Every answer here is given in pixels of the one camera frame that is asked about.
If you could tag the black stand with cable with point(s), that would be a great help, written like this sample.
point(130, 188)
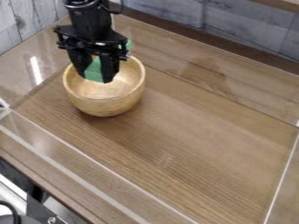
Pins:
point(32, 212)

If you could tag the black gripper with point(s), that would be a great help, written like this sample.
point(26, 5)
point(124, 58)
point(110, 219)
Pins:
point(89, 31)

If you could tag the green rectangular block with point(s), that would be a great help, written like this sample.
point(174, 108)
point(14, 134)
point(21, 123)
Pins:
point(118, 50)

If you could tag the wooden bowl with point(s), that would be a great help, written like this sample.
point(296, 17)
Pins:
point(106, 99)

